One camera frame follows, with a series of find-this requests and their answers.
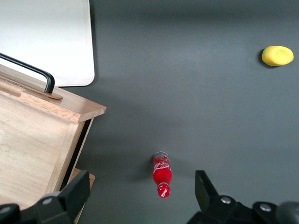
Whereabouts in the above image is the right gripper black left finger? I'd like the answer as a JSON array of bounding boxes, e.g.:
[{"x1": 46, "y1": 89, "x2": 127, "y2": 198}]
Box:
[{"x1": 0, "y1": 170, "x2": 91, "y2": 224}]

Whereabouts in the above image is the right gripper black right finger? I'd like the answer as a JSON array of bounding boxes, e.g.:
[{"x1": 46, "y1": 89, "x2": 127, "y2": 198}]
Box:
[{"x1": 186, "y1": 170, "x2": 281, "y2": 224}]

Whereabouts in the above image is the light wooden drawer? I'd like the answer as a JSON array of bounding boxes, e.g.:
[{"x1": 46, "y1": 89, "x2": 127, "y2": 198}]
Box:
[{"x1": 0, "y1": 64, "x2": 107, "y2": 210}]

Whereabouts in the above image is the black metal drawer handle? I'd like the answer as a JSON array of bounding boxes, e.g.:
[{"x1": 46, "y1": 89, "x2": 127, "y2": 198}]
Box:
[{"x1": 0, "y1": 52, "x2": 56, "y2": 94}]

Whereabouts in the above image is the red cola bottle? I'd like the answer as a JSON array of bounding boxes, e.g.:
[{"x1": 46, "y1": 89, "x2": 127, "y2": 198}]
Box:
[{"x1": 152, "y1": 151, "x2": 173, "y2": 199}]

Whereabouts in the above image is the yellow toy lemon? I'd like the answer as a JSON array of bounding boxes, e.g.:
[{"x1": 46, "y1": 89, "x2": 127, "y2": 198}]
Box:
[{"x1": 261, "y1": 45, "x2": 294, "y2": 67}]

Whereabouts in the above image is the white rectangular plastic tray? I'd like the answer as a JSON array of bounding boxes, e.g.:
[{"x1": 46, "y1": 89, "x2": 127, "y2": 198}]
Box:
[{"x1": 0, "y1": 0, "x2": 95, "y2": 87}]

